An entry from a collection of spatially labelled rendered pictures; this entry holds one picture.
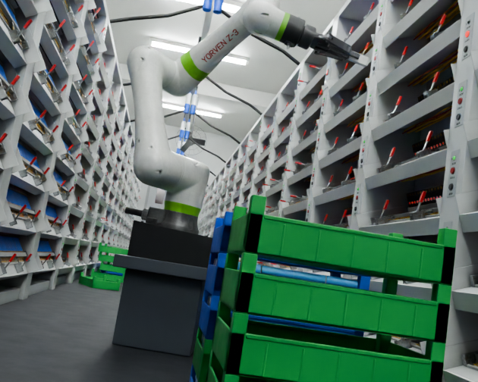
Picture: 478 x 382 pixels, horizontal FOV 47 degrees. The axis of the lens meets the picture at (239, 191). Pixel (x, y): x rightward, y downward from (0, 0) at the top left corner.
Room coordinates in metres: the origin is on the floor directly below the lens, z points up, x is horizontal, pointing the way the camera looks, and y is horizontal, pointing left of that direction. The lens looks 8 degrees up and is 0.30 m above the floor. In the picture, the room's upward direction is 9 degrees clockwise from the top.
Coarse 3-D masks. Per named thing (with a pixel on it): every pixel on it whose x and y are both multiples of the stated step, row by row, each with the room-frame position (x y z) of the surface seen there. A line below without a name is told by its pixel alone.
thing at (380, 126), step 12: (432, 96) 1.57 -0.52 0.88; (444, 96) 1.51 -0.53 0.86; (408, 108) 1.73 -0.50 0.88; (420, 108) 1.66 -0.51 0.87; (432, 108) 1.59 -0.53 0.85; (444, 108) 1.73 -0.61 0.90; (372, 120) 2.05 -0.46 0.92; (384, 120) 2.03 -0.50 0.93; (396, 120) 1.83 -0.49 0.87; (408, 120) 1.75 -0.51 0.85; (420, 120) 1.94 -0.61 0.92; (432, 120) 1.83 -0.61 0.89; (372, 132) 2.04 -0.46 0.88; (384, 132) 1.94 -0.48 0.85; (408, 132) 2.02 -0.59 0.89
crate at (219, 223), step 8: (232, 216) 1.05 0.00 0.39; (216, 224) 1.23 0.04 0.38; (224, 224) 1.05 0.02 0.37; (216, 232) 1.17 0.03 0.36; (224, 232) 1.05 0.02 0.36; (216, 240) 1.14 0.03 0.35; (224, 240) 1.05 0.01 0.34; (216, 248) 1.12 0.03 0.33; (224, 248) 1.05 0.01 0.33; (240, 256) 1.10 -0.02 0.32; (280, 264) 1.24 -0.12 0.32; (288, 264) 1.08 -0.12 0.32; (296, 264) 1.07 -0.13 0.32; (336, 272) 1.17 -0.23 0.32; (344, 272) 1.08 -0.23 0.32
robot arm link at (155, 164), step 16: (144, 48) 1.84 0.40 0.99; (128, 64) 1.86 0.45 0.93; (144, 64) 1.83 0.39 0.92; (160, 64) 1.87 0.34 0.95; (144, 80) 1.81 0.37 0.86; (160, 80) 1.85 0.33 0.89; (144, 96) 1.80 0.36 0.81; (160, 96) 1.83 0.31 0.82; (144, 112) 1.78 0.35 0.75; (160, 112) 1.80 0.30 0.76; (144, 128) 1.76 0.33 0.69; (160, 128) 1.78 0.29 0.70; (144, 144) 1.74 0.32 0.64; (160, 144) 1.75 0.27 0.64; (144, 160) 1.72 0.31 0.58; (160, 160) 1.72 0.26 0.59; (176, 160) 1.77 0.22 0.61; (144, 176) 1.73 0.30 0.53; (160, 176) 1.74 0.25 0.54; (176, 176) 1.78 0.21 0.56
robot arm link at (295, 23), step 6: (294, 18) 1.66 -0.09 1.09; (300, 18) 1.68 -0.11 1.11; (288, 24) 1.65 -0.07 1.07; (294, 24) 1.66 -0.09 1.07; (300, 24) 1.66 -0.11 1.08; (288, 30) 1.66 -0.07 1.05; (294, 30) 1.66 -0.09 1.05; (300, 30) 1.66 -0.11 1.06; (282, 36) 1.68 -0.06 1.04; (288, 36) 1.67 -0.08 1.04; (294, 36) 1.67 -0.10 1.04; (300, 36) 1.68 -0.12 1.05; (282, 42) 1.71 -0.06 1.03; (288, 42) 1.69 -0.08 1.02; (294, 42) 1.68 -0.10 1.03; (288, 48) 1.70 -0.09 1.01
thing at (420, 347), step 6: (366, 336) 1.88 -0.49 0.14; (372, 336) 1.86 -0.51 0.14; (396, 342) 1.63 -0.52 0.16; (402, 342) 1.62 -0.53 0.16; (408, 342) 1.62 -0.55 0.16; (414, 342) 1.66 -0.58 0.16; (420, 342) 1.45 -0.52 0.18; (408, 348) 1.62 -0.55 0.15; (414, 348) 1.60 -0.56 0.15; (420, 348) 1.57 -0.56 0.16
